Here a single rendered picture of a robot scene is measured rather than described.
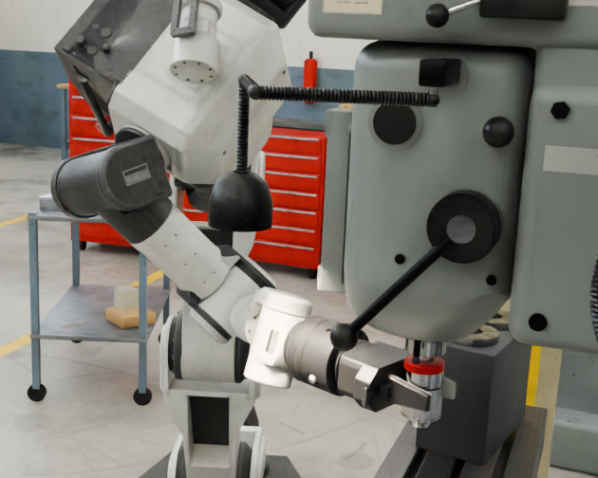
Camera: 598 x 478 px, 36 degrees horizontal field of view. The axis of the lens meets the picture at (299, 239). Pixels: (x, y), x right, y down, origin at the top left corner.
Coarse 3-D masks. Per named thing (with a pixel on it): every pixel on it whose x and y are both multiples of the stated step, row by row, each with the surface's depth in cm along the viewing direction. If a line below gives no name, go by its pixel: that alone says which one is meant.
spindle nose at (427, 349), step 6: (408, 342) 105; (426, 342) 104; (444, 342) 105; (408, 348) 105; (420, 348) 104; (426, 348) 104; (432, 348) 104; (438, 348) 104; (444, 348) 105; (420, 354) 104; (426, 354) 104; (432, 354) 104; (438, 354) 104
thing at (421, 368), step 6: (408, 360) 106; (438, 360) 107; (408, 366) 106; (414, 366) 105; (420, 366) 105; (426, 366) 105; (432, 366) 105; (438, 366) 105; (414, 372) 105; (420, 372) 105; (426, 372) 105; (432, 372) 105; (438, 372) 105
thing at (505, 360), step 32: (448, 352) 146; (480, 352) 144; (512, 352) 151; (480, 384) 144; (512, 384) 154; (448, 416) 148; (480, 416) 145; (512, 416) 157; (448, 448) 149; (480, 448) 146
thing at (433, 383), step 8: (408, 376) 106; (416, 376) 105; (424, 376) 105; (432, 376) 105; (440, 376) 106; (416, 384) 105; (424, 384) 105; (432, 384) 105; (440, 384) 106; (432, 392) 105; (440, 392) 106; (432, 400) 106; (440, 400) 107; (408, 408) 106; (432, 408) 106; (440, 408) 107; (408, 416) 107; (416, 416) 106; (424, 416) 106; (432, 416) 106
